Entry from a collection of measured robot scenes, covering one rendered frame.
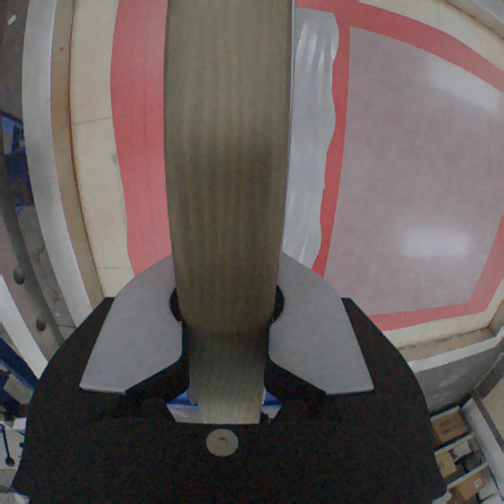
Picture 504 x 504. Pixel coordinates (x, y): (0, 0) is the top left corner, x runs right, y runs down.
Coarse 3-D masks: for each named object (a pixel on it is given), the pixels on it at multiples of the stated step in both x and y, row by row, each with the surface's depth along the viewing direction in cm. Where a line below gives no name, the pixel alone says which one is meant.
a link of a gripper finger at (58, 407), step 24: (96, 312) 7; (72, 336) 6; (96, 336) 7; (72, 360) 6; (48, 384) 5; (72, 384) 5; (48, 408) 4; (72, 408) 4; (96, 408) 5; (120, 408) 5; (24, 432) 3; (48, 432) 4; (72, 432) 4; (24, 456) 3; (24, 480) 2
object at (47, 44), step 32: (32, 0) 10; (64, 0) 12; (448, 0) 13; (480, 0) 10; (32, 32) 12; (64, 32) 14; (32, 64) 14; (64, 64) 16; (32, 96) 15; (64, 96) 18; (32, 128) 17; (64, 128) 19; (32, 160) 18; (64, 160) 20; (64, 192) 21; (64, 224) 21; (64, 256) 23; (64, 288) 25; (96, 288) 28; (416, 352) 36; (448, 352) 35
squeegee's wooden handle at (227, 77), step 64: (192, 0) 4; (256, 0) 4; (192, 64) 4; (256, 64) 5; (192, 128) 5; (256, 128) 5; (192, 192) 6; (256, 192) 6; (192, 256) 7; (256, 256) 7; (192, 320) 8; (256, 320) 8; (256, 384) 9
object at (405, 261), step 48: (144, 192) 24; (336, 192) 25; (144, 240) 27; (336, 240) 28; (384, 240) 28; (432, 240) 28; (480, 240) 29; (336, 288) 31; (384, 288) 31; (432, 288) 32; (480, 288) 33
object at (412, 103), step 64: (128, 0) 15; (320, 0) 16; (128, 64) 18; (384, 64) 19; (448, 64) 18; (128, 128) 21; (384, 128) 22; (448, 128) 21; (384, 192) 25; (448, 192) 25
